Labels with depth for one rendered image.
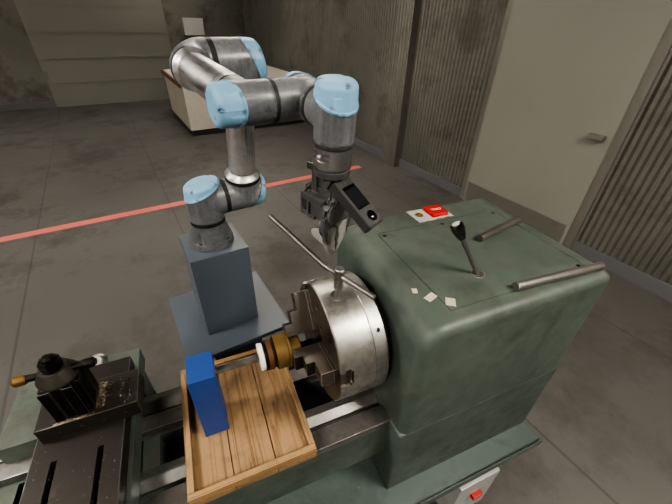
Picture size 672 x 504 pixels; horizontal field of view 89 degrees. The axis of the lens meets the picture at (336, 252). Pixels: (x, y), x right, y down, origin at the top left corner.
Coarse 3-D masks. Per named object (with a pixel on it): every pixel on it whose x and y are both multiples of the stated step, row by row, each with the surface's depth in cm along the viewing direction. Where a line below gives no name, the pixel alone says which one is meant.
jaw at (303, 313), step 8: (296, 296) 88; (304, 296) 89; (296, 304) 88; (304, 304) 88; (288, 312) 89; (296, 312) 87; (304, 312) 88; (312, 312) 89; (296, 320) 87; (304, 320) 88; (312, 320) 89; (288, 328) 86; (296, 328) 87; (304, 328) 88; (312, 328) 88; (288, 336) 86
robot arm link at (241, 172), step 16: (224, 48) 84; (240, 48) 86; (256, 48) 88; (224, 64) 85; (240, 64) 87; (256, 64) 89; (240, 128) 100; (240, 144) 104; (240, 160) 108; (240, 176) 112; (256, 176) 115; (240, 192) 115; (256, 192) 118; (240, 208) 119
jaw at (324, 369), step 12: (300, 348) 85; (312, 348) 85; (324, 348) 85; (300, 360) 83; (312, 360) 81; (324, 360) 81; (312, 372) 82; (324, 372) 78; (336, 372) 78; (348, 372) 78; (324, 384) 79; (348, 384) 80
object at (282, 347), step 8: (272, 336) 86; (280, 336) 86; (296, 336) 87; (264, 344) 84; (272, 344) 84; (280, 344) 84; (288, 344) 84; (296, 344) 86; (264, 352) 82; (272, 352) 83; (280, 352) 83; (288, 352) 84; (272, 360) 83; (280, 360) 83; (288, 360) 84; (272, 368) 84; (280, 368) 85
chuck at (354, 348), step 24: (312, 288) 85; (336, 312) 78; (360, 312) 80; (312, 336) 96; (336, 336) 76; (360, 336) 78; (336, 360) 78; (360, 360) 78; (336, 384) 82; (360, 384) 81
